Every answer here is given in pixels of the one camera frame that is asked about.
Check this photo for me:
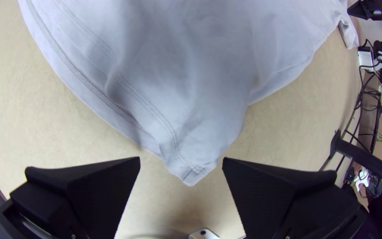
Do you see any black cable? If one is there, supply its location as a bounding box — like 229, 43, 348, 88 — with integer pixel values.
343, 39, 382, 161

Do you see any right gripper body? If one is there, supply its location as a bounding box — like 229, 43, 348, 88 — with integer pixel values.
347, 0, 382, 21

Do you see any grey t-shirt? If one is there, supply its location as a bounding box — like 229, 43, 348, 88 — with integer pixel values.
17, 0, 360, 187

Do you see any white power adapter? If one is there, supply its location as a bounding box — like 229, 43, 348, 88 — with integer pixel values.
357, 46, 374, 68

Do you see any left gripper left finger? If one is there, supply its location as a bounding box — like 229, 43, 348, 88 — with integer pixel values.
9, 156, 141, 239

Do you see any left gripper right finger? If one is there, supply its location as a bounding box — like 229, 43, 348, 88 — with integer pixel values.
222, 157, 368, 239

